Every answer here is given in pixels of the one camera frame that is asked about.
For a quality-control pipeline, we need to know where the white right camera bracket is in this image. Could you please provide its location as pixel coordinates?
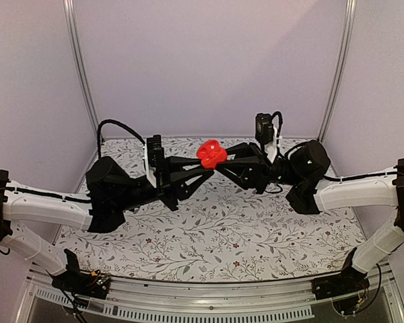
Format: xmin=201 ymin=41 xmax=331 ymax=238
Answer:
xmin=261 ymin=126 xmax=280 ymax=164

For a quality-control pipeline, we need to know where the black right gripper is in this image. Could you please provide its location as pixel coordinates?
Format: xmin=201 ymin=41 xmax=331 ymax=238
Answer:
xmin=210 ymin=143 xmax=302 ymax=195

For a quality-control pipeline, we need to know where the red round bottle cap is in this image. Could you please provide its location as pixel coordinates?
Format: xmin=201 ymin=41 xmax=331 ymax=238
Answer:
xmin=196 ymin=139 xmax=228 ymax=170

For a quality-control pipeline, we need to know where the black braided cable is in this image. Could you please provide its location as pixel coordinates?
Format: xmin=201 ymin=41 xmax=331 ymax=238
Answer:
xmin=96 ymin=119 xmax=146 ymax=149
xmin=271 ymin=111 xmax=285 ymax=135

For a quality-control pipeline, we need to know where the floral patterned table mat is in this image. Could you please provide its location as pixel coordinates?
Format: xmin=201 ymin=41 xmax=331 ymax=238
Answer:
xmin=53 ymin=137 xmax=368 ymax=283

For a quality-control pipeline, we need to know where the white camera bracket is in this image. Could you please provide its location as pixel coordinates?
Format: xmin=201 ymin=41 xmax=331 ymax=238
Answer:
xmin=261 ymin=126 xmax=280 ymax=164
xmin=143 ymin=145 xmax=157 ymax=188

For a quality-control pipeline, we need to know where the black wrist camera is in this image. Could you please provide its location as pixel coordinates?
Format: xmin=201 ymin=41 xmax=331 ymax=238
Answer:
xmin=255 ymin=113 xmax=274 ymax=144
xmin=146 ymin=135 xmax=164 ymax=168

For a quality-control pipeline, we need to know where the aluminium back right post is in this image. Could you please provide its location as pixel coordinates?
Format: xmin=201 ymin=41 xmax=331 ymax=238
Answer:
xmin=317 ymin=0 xmax=357 ymax=143

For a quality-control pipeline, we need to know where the white left camera bracket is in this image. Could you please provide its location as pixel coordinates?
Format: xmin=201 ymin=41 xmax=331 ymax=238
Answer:
xmin=143 ymin=145 xmax=157 ymax=188

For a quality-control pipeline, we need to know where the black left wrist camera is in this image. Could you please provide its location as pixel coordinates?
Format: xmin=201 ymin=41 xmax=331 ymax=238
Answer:
xmin=146 ymin=135 xmax=164 ymax=168

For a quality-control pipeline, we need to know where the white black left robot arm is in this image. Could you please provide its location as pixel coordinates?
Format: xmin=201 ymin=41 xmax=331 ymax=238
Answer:
xmin=0 ymin=157 xmax=214 ymax=292

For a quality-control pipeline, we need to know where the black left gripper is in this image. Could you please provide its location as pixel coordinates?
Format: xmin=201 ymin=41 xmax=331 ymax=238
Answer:
xmin=114 ymin=155 xmax=214 ymax=213

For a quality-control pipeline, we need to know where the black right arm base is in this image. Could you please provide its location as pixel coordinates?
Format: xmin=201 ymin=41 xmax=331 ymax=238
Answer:
xmin=311 ymin=248 xmax=370 ymax=300

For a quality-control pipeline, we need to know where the aluminium post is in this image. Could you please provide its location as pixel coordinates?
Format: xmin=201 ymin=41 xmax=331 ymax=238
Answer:
xmin=317 ymin=0 xmax=357 ymax=143
xmin=63 ymin=0 xmax=100 ymax=139

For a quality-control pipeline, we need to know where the aluminium front rail frame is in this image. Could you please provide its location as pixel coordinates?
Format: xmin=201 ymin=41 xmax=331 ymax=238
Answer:
xmin=16 ymin=263 xmax=404 ymax=322

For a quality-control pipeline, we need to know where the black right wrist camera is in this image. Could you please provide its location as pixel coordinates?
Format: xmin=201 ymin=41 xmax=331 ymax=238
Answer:
xmin=255 ymin=113 xmax=274 ymax=144

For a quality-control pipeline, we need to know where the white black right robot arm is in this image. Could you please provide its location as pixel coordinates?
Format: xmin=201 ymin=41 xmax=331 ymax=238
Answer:
xmin=215 ymin=140 xmax=404 ymax=293

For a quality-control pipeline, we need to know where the black braided left cable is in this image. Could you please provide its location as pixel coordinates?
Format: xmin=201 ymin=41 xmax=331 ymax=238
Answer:
xmin=96 ymin=119 xmax=146 ymax=149

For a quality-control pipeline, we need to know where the aluminium back left post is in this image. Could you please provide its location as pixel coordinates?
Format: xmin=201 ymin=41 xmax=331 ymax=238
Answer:
xmin=63 ymin=0 xmax=100 ymax=139

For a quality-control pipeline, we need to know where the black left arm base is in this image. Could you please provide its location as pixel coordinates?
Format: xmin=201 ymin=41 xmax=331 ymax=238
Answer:
xmin=51 ymin=249 xmax=110 ymax=299

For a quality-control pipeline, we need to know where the black braided right cable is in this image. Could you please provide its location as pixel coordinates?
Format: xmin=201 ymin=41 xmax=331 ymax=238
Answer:
xmin=271 ymin=111 xmax=285 ymax=135

